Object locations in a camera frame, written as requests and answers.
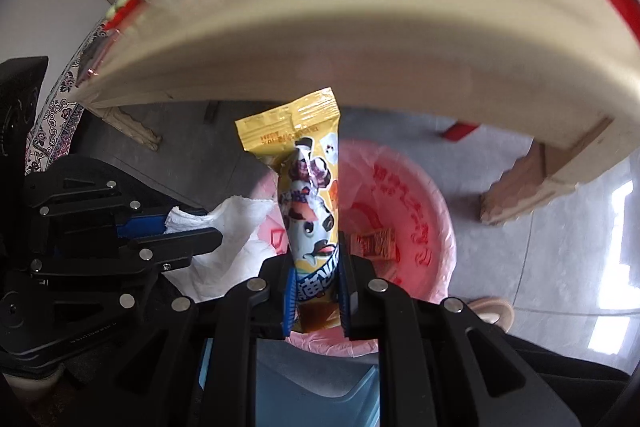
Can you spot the white paper tissue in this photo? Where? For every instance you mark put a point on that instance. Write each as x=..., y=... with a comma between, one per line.
x=225, y=247

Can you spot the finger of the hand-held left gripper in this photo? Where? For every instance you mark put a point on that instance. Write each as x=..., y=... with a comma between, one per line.
x=142, y=227
x=175, y=244

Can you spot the yellow snack packet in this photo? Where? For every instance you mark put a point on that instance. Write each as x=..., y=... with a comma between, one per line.
x=312, y=207

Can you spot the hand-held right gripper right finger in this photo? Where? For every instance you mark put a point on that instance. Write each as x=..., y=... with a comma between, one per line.
x=344, y=302

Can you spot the person's dark trousers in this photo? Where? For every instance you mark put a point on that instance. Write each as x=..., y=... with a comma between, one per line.
x=565, y=372

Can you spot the smartphone with pink case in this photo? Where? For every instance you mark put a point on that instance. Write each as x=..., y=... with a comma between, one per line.
x=95, y=57

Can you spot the beige coffee table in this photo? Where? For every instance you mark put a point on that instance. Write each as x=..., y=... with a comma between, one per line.
x=375, y=32

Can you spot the small red object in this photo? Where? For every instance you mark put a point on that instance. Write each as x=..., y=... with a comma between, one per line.
x=461, y=131

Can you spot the red gold cigarette box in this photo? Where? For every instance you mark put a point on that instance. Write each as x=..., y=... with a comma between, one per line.
x=375, y=246

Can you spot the pink lined trash bin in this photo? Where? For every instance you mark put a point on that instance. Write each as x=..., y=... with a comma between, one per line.
x=415, y=217

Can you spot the patterned bed cover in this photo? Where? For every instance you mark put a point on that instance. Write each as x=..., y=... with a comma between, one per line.
x=55, y=117

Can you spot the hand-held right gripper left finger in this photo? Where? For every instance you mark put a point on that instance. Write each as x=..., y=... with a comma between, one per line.
x=289, y=302

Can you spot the person's beige shoe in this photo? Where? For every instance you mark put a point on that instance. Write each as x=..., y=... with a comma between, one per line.
x=492, y=314

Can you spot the blue plastic stool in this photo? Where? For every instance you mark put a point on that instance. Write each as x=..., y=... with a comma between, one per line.
x=310, y=387

